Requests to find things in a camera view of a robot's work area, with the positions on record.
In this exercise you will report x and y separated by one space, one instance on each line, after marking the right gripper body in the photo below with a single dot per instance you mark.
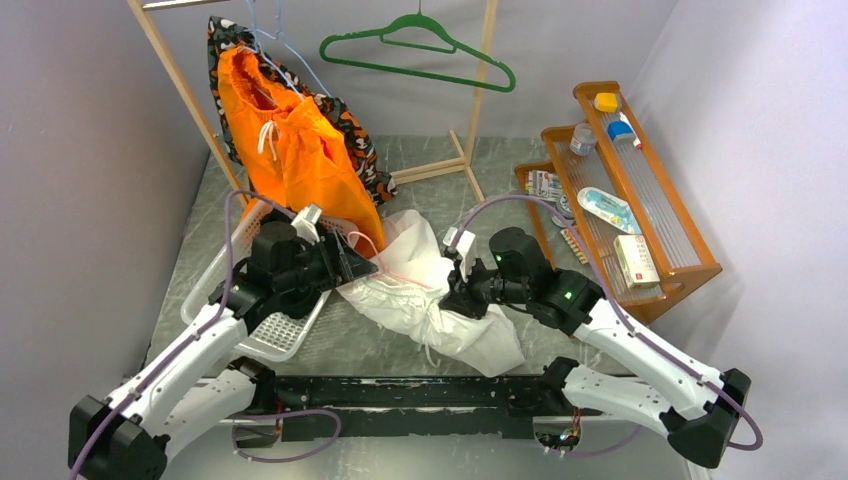
476 291

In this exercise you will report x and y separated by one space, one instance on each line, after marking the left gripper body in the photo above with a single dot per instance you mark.
314 266

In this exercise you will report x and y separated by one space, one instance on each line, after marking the pink hanger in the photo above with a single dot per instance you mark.
382 266

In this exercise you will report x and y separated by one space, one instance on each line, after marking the white shorts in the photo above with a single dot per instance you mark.
489 345

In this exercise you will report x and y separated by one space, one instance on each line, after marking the white plastic basket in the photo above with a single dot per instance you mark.
278 331

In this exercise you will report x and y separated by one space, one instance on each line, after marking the orange wooden shelf rack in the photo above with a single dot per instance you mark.
680 254

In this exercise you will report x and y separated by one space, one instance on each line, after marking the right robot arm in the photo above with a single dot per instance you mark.
694 406

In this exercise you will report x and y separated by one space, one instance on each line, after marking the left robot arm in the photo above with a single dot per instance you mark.
140 427

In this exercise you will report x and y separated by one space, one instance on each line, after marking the orange shorts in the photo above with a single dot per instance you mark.
292 153

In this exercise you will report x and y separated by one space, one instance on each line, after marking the patterned dark shorts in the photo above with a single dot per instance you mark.
224 36

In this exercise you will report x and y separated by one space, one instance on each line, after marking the orange pill blister strip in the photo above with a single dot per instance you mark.
573 244

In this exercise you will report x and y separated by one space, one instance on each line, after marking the snack packet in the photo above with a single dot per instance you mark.
544 185

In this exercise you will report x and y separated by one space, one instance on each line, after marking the wooden clothes rack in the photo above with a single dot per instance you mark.
462 163

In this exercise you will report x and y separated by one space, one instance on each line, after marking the white red box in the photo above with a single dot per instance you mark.
636 262

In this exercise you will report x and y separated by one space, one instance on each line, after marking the small plastic bottle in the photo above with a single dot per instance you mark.
583 140

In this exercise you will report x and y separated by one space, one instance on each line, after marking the blue eraser block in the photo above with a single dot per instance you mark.
618 132

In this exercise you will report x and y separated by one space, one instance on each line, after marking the red white marker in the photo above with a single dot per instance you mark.
636 141

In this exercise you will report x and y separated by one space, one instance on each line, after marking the yellow sponge block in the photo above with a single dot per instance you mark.
608 102

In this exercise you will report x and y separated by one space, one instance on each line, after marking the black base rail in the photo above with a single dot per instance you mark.
507 406

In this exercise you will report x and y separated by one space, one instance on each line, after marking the blue wire hanger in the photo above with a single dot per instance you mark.
274 39

